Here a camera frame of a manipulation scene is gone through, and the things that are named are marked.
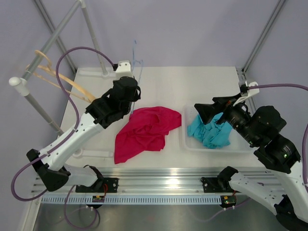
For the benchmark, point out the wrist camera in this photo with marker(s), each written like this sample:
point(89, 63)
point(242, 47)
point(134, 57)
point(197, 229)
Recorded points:
point(247, 90)
point(123, 69)

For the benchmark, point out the red t shirt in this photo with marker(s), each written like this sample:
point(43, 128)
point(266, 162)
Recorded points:
point(145, 131)

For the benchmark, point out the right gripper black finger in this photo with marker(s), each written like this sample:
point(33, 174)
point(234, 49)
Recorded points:
point(208, 111)
point(225, 100)

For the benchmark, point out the teal t shirt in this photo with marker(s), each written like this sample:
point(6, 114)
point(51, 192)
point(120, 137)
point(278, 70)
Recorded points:
point(211, 135)

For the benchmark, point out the aluminium rail base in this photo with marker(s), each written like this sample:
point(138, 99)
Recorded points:
point(172, 181)

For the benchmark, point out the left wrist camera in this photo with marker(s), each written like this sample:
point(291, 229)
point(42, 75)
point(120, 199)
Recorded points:
point(123, 69)

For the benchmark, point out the grey clothes rack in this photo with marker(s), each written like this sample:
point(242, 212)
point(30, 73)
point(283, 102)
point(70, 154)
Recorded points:
point(20, 83)

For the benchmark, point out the beige plastic hanger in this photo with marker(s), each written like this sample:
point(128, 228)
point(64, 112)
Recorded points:
point(85, 94)

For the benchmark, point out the white slotted cable duct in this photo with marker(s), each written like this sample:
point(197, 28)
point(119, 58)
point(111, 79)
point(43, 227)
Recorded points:
point(134, 200)

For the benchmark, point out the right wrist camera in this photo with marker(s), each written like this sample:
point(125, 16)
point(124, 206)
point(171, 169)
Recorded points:
point(247, 90)

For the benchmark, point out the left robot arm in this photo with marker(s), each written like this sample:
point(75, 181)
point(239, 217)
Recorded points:
point(50, 162)

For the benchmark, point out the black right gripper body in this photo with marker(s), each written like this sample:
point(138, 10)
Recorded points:
point(237, 118)

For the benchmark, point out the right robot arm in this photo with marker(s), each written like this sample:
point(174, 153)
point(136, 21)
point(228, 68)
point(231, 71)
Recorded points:
point(278, 154)

